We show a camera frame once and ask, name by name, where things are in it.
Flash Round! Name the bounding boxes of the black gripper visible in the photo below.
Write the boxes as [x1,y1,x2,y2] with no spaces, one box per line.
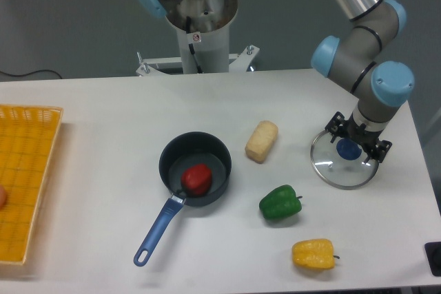
[325,112,393,163]

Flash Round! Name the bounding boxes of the white pedestal base bracket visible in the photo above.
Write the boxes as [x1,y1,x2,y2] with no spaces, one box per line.
[135,44,260,77]

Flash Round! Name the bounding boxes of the glass pot lid blue knob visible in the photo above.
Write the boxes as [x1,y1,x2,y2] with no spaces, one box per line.
[310,127,380,191]

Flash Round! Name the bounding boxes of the beige bread loaf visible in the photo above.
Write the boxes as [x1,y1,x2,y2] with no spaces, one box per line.
[245,120,278,164]

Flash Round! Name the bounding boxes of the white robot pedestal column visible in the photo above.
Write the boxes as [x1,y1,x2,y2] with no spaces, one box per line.
[166,0,238,74]

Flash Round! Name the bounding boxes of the dark pot with blue handle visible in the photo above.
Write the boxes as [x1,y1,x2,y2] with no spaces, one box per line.
[133,132,232,266]

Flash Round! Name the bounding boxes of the yellow woven basket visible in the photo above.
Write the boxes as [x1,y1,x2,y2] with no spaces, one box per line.
[1,104,63,265]

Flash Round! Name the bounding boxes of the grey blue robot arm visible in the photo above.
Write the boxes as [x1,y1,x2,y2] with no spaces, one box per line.
[138,0,414,162]

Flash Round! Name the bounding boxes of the black device at table edge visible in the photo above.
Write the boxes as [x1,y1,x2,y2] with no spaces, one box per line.
[424,242,441,277]

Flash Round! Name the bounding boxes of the black cable on floor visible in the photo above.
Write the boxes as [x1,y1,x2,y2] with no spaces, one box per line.
[0,69,63,79]

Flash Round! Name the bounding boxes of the yellow bell pepper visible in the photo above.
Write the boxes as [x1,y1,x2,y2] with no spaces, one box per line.
[291,238,338,271]

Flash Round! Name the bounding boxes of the red bell pepper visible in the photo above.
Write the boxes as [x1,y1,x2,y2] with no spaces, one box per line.
[177,163,212,197]

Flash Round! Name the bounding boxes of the green bell pepper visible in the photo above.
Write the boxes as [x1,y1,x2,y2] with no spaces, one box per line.
[258,185,302,220]

